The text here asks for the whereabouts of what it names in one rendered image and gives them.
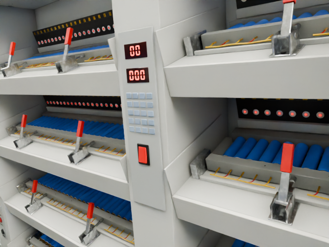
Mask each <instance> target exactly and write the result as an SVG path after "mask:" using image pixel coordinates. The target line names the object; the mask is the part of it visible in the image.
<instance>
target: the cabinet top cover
mask: <svg viewBox="0 0 329 247"><path fill-rule="evenodd" d="M56 1H59V0H0V5H2V6H10V7H18V8H26V9H37V8H40V7H43V6H45V5H48V4H51V3H53V2H56Z"/></svg>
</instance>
